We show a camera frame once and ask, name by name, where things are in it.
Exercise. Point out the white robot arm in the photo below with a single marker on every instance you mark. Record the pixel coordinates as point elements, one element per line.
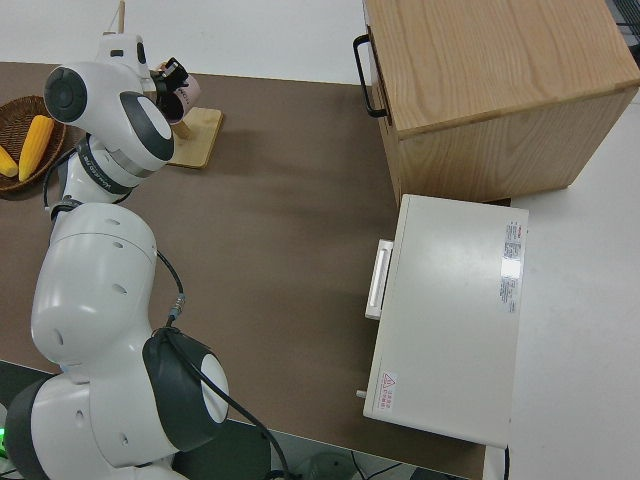
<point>95,285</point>

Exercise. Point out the brown wicker basket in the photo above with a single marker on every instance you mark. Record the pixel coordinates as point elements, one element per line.
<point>55,150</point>

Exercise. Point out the wooden cabinet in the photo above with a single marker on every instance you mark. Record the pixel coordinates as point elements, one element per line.
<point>500,75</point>

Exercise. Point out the white toaster oven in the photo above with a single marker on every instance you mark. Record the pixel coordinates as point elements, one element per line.
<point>450,310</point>

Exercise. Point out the wooden mug tree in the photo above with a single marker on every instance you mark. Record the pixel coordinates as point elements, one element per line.
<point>200,140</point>

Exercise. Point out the yellow corn cob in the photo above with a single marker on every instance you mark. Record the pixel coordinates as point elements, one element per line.
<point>35,145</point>
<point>7,162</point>

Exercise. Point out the pink mug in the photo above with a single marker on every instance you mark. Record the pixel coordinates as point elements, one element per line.
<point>186,97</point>

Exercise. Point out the brown table mat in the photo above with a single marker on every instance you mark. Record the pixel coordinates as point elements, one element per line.
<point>275,200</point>

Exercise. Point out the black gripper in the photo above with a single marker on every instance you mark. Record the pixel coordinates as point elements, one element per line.
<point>161,85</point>

